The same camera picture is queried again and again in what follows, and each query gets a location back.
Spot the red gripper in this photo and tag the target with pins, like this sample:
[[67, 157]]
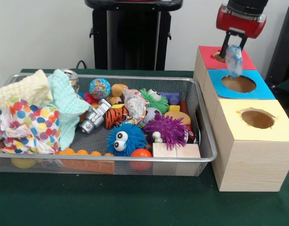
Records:
[[238, 23]]

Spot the green spiky ball with eyes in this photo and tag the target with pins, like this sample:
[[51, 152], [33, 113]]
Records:
[[157, 100]]

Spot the black upright stand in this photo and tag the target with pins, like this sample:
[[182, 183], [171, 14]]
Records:
[[283, 47]]

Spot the dark green table cloth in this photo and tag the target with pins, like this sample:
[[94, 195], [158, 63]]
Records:
[[111, 202]]

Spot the purple spiky ball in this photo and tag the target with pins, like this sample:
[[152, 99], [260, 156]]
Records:
[[169, 128]]

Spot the shallow mesh bin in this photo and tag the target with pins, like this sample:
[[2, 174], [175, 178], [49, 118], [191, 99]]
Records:
[[135, 166]]

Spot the smooth orange ball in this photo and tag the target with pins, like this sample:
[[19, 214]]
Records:
[[141, 153]]

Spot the blue spiky ball with eyes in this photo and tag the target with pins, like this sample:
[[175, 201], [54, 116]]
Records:
[[130, 139]]

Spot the green covered side table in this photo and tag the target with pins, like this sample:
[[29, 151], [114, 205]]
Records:
[[288, 86]]

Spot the small soccer ball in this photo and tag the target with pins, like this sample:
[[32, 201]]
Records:
[[151, 115]]

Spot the globe print ball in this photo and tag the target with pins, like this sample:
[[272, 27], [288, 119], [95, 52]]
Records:
[[99, 88]]

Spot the wooden box with three holes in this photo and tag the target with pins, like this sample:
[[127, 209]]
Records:
[[252, 164]]

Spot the clear bottle blue print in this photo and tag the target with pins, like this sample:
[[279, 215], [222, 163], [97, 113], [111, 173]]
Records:
[[234, 61]]

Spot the mint green cloth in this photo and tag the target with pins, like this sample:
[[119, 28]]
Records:
[[64, 101]]

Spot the colourful dotted cloth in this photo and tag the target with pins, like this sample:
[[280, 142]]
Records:
[[31, 122]]

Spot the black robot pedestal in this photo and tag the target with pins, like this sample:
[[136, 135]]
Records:
[[135, 47]]

